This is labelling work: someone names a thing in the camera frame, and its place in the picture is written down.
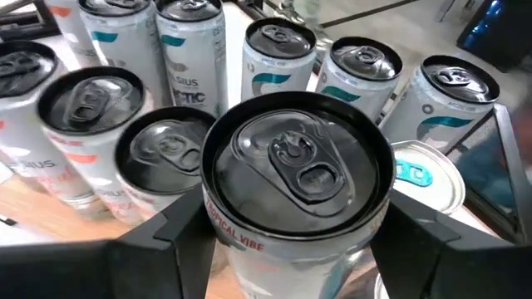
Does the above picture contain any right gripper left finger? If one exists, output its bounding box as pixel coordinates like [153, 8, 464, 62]
[0, 185, 218, 299]

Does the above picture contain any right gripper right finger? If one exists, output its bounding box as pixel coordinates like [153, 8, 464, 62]
[369, 189, 532, 299]

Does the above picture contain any silver blue beverage can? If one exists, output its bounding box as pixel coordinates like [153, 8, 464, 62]
[390, 140, 466, 216]
[77, 0, 172, 110]

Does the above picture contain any Celsius Tropical Vibe can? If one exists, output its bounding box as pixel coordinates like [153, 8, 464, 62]
[0, 39, 111, 222]
[36, 65, 155, 228]
[199, 90, 397, 299]
[43, 0, 105, 70]

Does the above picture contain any Celsius Arctic Vibe can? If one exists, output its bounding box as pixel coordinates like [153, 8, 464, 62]
[155, 0, 229, 120]
[239, 16, 318, 104]
[314, 35, 404, 125]
[378, 53, 501, 155]

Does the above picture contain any dark blue floor object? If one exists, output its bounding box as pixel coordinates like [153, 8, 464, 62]
[456, 0, 532, 72]

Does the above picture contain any wooden shelf with black frame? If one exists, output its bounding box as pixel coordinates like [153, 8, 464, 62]
[0, 10, 532, 299]

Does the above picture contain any black aluminium table frame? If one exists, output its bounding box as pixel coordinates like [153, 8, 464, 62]
[232, 0, 292, 22]

